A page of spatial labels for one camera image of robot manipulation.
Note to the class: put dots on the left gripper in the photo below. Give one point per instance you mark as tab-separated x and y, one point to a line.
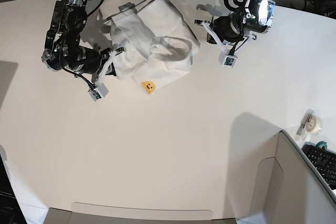
230	32

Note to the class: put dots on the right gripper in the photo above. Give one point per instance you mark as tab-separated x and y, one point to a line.
100	64

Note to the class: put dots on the white printed t-shirt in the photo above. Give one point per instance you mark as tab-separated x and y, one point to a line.
157	44

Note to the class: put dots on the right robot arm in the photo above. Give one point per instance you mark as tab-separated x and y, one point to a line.
62	45

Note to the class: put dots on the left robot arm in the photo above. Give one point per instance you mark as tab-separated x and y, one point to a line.
262	9

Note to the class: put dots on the grey flat panel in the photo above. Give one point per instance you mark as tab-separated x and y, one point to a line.
7	71

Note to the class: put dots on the clear tape dispenser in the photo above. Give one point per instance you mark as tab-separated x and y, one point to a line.
310	125

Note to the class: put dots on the green tape roll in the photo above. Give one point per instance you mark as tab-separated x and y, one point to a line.
322	145

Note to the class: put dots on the black keyboard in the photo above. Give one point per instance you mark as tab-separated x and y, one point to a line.
323	161

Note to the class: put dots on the grey cardboard box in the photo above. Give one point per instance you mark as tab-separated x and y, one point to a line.
288	189

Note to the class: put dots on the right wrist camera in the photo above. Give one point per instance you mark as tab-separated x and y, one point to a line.
98	92

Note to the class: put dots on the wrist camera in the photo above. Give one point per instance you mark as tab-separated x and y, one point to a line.
98	92
227	60

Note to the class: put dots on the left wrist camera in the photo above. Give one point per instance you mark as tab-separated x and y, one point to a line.
227	60

